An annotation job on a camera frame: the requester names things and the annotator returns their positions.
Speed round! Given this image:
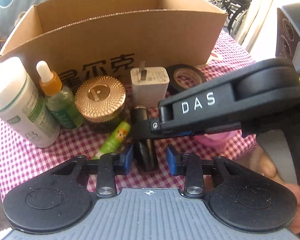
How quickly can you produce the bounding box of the black tape roll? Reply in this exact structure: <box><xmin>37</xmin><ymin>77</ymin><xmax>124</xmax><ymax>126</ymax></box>
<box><xmin>166</xmin><ymin>64</ymin><xmax>206</xmax><ymax>95</ymax></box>

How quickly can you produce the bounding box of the black speaker device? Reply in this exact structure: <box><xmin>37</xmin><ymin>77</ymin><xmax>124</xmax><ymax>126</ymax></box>
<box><xmin>275</xmin><ymin>3</ymin><xmax>300</xmax><ymax>68</ymax></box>

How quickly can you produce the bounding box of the pink round object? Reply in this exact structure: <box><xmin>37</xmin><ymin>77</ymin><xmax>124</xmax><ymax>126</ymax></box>
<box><xmin>194</xmin><ymin>131</ymin><xmax>237</xmax><ymax>148</ymax></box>

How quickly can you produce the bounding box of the gold lidded jar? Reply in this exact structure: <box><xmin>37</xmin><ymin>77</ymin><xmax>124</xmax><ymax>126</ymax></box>
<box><xmin>75</xmin><ymin>75</ymin><xmax>126</xmax><ymax>134</ymax></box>

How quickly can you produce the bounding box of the brown cardboard box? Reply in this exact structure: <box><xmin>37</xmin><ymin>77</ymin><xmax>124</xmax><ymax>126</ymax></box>
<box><xmin>0</xmin><ymin>0</ymin><xmax>226</xmax><ymax>88</ymax></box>

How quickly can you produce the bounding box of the white power adapter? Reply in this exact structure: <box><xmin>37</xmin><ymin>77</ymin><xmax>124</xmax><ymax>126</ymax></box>
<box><xmin>130</xmin><ymin>61</ymin><xmax>170</xmax><ymax>108</ymax></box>

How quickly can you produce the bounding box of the pink checkered tablecloth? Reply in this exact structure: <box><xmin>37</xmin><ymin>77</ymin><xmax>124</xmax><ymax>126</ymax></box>
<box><xmin>0</xmin><ymin>31</ymin><xmax>254</xmax><ymax>199</ymax></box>

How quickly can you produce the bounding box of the green dropper bottle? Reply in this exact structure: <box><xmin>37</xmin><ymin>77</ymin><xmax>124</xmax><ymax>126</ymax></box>
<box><xmin>36</xmin><ymin>61</ymin><xmax>83</xmax><ymax>130</ymax></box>

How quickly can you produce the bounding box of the green lip balm tube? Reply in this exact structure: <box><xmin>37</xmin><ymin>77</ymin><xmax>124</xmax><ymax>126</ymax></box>
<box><xmin>93</xmin><ymin>121</ymin><xmax>130</xmax><ymax>159</ymax></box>

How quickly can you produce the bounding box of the person's right hand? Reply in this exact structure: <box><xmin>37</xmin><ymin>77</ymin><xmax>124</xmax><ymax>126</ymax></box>
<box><xmin>260</xmin><ymin>152</ymin><xmax>300</xmax><ymax>234</ymax></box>

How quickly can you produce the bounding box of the black cylindrical tube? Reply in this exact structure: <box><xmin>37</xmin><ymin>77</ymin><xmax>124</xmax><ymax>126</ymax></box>
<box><xmin>130</xmin><ymin>106</ymin><xmax>159</xmax><ymax>175</ymax></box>

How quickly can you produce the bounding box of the white supplement bottle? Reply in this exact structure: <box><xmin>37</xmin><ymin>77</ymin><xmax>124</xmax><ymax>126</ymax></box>
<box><xmin>0</xmin><ymin>57</ymin><xmax>61</xmax><ymax>148</ymax></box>

